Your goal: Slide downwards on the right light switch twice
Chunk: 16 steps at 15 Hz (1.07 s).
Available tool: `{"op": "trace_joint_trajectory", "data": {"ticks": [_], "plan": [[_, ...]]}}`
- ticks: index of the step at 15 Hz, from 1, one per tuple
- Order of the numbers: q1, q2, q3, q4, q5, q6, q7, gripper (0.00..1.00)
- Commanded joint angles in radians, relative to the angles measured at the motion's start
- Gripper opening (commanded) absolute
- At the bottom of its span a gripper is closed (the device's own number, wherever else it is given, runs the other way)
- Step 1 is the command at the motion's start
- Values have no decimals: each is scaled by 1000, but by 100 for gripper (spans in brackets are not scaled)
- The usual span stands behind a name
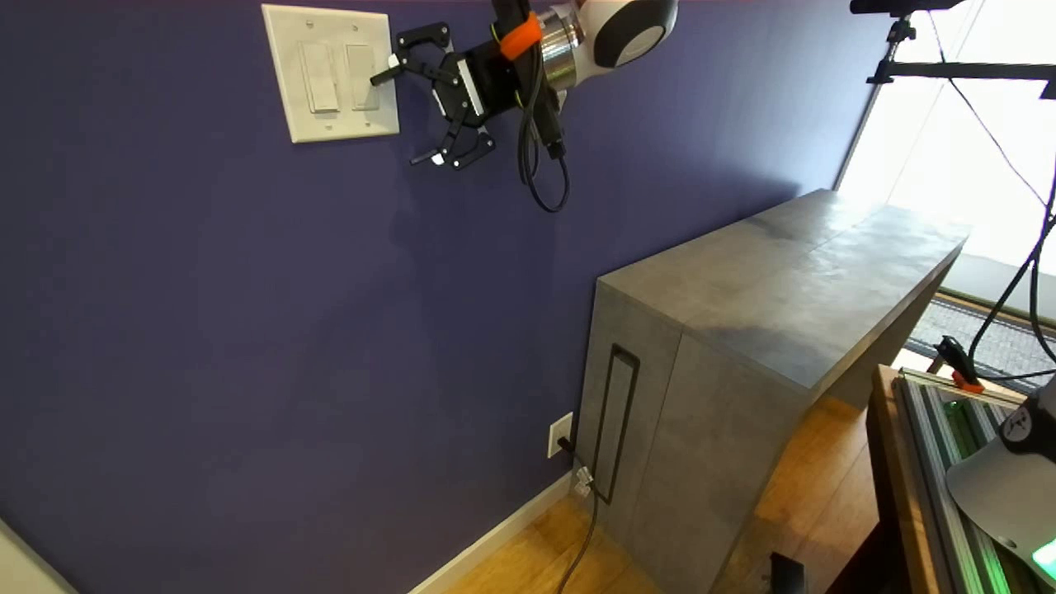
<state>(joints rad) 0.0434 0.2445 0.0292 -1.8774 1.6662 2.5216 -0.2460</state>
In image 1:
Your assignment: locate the grey cabinet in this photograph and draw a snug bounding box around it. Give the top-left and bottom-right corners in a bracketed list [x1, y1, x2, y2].
[574, 188, 971, 594]

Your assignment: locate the window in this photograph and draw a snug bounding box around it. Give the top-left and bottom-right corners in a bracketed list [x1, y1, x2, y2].
[832, 0, 1056, 277]

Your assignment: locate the camera on mount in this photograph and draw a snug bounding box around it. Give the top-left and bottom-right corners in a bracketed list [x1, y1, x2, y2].
[849, 0, 1056, 101]

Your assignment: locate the white wall socket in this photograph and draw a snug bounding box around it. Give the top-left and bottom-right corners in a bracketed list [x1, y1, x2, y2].
[547, 412, 575, 460]

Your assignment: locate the white double switch plate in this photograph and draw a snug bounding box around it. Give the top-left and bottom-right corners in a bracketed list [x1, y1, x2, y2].
[261, 3, 402, 144]

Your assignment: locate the grey floor mat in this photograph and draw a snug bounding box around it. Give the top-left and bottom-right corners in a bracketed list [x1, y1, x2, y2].
[906, 295, 1056, 382]

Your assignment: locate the black cable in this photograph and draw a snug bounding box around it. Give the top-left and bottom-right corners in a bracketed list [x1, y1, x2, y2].
[927, 12, 1056, 382]
[557, 437, 604, 594]

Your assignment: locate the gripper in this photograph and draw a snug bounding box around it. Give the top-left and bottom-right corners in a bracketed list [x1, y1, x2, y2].
[369, 22, 530, 171]

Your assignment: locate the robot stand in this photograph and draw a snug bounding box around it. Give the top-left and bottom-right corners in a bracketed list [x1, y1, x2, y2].
[865, 363, 1056, 594]

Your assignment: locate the black and orange clamp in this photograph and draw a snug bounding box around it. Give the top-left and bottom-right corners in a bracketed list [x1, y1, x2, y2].
[931, 334, 988, 394]

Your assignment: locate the small black box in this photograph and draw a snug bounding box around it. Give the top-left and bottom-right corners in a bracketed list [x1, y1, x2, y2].
[768, 550, 807, 594]

